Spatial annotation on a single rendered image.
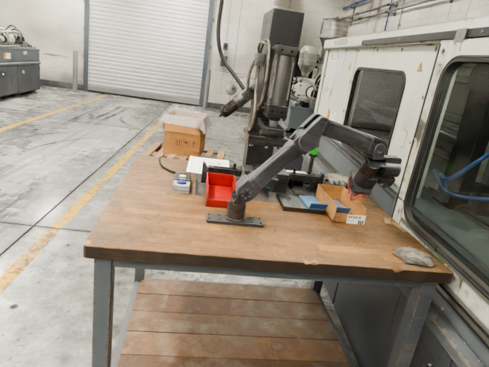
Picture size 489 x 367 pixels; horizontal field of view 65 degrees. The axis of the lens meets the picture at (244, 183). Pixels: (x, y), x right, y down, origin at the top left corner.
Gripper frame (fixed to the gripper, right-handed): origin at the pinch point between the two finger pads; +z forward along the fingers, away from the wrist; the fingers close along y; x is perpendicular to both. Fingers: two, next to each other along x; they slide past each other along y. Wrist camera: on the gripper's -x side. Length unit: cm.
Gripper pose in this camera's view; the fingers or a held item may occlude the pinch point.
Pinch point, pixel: (351, 195)
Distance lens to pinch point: 154.3
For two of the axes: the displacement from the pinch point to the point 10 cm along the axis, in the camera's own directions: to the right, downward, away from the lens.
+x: -9.9, -1.1, -1.3
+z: -1.7, 6.1, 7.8
